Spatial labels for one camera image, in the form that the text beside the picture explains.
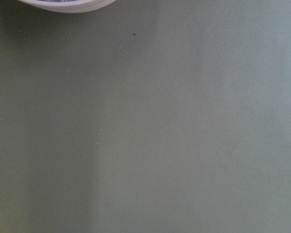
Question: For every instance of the pink bowl with ice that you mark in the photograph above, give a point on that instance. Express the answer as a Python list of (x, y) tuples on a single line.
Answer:
[(68, 6)]

